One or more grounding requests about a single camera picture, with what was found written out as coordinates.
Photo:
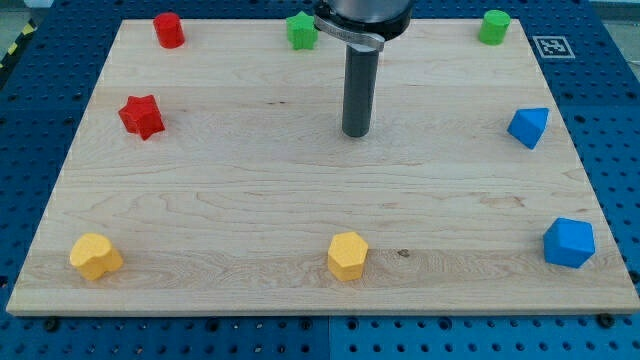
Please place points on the yellow heart block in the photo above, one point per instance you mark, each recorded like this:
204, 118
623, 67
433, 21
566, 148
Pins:
93, 255

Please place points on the green star block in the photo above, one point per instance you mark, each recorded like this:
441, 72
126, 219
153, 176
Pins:
301, 31

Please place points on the red star block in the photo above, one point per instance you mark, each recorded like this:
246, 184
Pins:
141, 116

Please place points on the yellow hexagon block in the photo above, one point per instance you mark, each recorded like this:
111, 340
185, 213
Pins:
347, 255

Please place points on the fiducial marker tag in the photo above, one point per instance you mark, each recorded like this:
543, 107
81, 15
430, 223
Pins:
553, 47

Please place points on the blue cube block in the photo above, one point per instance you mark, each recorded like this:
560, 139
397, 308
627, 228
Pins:
568, 242

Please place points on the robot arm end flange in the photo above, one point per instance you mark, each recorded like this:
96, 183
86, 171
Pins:
365, 25

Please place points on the wooden board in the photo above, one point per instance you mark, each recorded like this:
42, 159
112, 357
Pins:
232, 208

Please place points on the blue triangular prism block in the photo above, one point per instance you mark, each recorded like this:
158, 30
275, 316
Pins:
528, 125

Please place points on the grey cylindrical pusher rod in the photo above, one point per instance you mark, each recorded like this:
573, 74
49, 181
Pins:
359, 90

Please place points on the red cylinder block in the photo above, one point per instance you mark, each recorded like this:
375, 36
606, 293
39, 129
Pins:
169, 30

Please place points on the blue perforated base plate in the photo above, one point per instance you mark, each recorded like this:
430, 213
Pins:
49, 87

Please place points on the green cylinder block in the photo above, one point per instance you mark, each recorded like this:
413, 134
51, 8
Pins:
495, 24

